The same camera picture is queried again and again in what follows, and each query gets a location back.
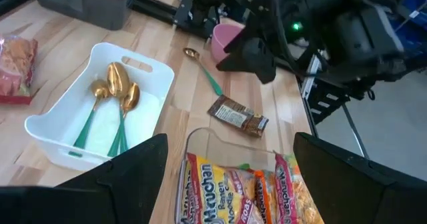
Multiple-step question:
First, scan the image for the brown spice pouch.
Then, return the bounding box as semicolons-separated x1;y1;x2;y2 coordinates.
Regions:
207;95;270;138

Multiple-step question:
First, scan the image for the pink bowl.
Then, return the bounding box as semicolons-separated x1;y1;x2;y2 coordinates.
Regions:
210;23;246;64

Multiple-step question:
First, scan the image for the clear plastic bin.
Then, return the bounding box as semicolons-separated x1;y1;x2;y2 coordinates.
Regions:
173;127;326;224

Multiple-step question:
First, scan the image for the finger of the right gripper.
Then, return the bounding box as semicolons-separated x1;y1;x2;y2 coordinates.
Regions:
222;19;260;54
216;37;278;85

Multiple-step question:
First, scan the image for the white plastic bin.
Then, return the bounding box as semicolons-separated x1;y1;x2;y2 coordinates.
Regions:
24;42;175;172

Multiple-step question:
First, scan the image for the orange chicken ramen packet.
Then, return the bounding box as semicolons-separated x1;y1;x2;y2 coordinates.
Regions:
254;169;280;224

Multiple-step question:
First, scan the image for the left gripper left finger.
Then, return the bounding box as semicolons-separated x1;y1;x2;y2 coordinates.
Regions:
56;133;169;224

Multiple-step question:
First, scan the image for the roast beef ramen packet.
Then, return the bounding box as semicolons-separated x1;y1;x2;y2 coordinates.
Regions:
0;33;39;105
178;152;266;224

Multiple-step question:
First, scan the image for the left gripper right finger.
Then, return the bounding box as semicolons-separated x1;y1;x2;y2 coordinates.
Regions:
293;133;398;224

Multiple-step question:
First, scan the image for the gray translucent plastic bin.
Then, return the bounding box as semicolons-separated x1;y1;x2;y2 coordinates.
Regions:
33;0;136;31

